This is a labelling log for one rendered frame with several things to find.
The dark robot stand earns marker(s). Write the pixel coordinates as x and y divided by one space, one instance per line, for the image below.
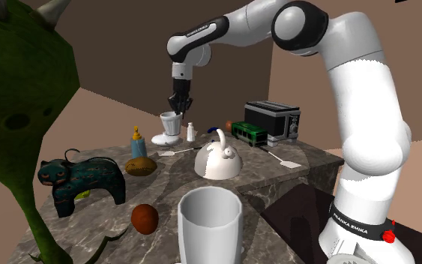
298 219

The blue bottle with yellow cap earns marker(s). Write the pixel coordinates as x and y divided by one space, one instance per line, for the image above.
138 146

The small yellow-green object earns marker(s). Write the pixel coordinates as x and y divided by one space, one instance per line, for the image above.
82 194

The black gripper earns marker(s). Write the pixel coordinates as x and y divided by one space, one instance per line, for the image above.
181 86

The large white cup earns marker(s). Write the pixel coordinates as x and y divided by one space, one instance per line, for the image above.
210 230

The teal cat figure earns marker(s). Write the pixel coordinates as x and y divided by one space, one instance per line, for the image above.
82 177

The green horned creature figure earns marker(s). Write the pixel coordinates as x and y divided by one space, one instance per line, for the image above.
17 91

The red-brown round fruit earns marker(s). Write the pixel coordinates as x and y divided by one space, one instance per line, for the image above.
145 218

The small white shaker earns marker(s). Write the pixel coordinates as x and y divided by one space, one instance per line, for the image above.
191 133

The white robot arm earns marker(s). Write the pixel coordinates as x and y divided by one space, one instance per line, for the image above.
367 109

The white cup on round base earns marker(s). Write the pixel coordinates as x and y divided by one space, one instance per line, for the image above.
169 126

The brown potato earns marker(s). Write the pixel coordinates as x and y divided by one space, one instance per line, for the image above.
140 166

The black toaster oven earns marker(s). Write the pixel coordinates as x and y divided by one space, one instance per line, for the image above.
272 117

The white spatula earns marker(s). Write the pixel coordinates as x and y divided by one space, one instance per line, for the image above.
287 162

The green toy bus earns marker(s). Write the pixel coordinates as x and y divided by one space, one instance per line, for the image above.
251 133

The small brown-orange ball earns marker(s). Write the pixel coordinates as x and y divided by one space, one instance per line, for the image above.
229 125

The white kettle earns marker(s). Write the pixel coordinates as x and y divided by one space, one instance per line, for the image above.
218 164

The white spoon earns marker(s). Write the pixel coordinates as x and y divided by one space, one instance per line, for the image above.
168 153

